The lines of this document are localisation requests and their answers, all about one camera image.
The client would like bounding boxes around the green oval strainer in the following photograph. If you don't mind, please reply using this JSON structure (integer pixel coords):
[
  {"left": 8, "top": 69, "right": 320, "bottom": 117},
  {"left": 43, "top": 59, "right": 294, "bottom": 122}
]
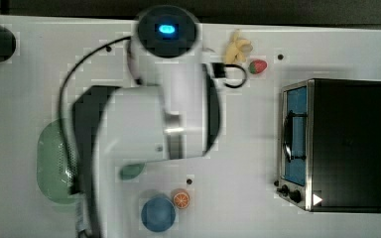
[{"left": 37, "top": 120, "right": 76, "bottom": 204}]

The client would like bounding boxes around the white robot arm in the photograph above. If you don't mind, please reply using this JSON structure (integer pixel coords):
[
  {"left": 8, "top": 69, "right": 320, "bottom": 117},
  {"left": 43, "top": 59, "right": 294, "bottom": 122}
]
[{"left": 69, "top": 5, "right": 221, "bottom": 238}]

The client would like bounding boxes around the toy orange slice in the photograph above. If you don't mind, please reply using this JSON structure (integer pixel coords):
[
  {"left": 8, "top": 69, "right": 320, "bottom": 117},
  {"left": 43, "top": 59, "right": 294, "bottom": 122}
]
[{"left": 172, "top": 189, "right": 191, "bottom": 209}]

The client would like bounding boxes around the blue bowl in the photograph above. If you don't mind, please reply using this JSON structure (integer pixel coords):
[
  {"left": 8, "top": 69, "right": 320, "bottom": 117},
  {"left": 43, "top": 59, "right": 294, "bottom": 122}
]
[{"left": 141, "top": 195, "right": 176, "bottom": 232}]

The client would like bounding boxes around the yellow toy banana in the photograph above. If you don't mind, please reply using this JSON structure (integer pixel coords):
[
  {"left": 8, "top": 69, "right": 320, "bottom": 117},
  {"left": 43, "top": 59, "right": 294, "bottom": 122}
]
[{"left": 223, "top": 30, "right": 253, "bottom": 64}]

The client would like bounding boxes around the green cup with handle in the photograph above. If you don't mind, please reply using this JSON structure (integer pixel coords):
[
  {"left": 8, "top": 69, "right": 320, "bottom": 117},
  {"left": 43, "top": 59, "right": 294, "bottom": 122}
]
[{"left": 119, "top": 163, "right": 145, "bottom": 180}]

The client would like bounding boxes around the silver toaster oven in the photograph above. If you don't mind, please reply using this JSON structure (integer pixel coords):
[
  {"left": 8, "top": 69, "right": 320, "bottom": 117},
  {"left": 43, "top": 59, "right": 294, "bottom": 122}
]
[{"left": 274, "top": 78, "right": 381, "bottom": 213}]

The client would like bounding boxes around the red and green strawberry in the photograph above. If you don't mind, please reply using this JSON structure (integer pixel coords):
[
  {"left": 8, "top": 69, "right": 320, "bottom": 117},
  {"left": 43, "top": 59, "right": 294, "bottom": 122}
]
[{"left": 248, "top": 59, "right": 268, "bottom": 74}]

